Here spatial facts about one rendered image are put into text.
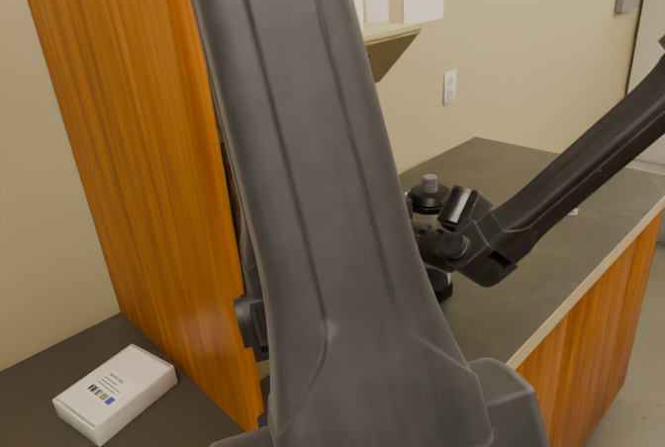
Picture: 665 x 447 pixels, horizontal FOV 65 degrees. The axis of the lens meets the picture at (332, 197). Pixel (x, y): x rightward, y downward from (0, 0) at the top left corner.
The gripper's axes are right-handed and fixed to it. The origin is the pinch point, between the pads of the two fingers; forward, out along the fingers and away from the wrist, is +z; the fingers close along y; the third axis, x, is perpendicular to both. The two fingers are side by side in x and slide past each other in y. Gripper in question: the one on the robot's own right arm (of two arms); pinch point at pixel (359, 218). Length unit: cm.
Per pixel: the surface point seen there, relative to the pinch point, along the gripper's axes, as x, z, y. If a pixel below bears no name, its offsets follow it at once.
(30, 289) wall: 44, 49, -13
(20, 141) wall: 36, 49, 15
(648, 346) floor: -152, -19, -122
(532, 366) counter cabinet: -29, -21, -42
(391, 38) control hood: -3.7, -5.3, 30.0
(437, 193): -19.7, -2.6, -2.2
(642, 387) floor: -127, -25, -122
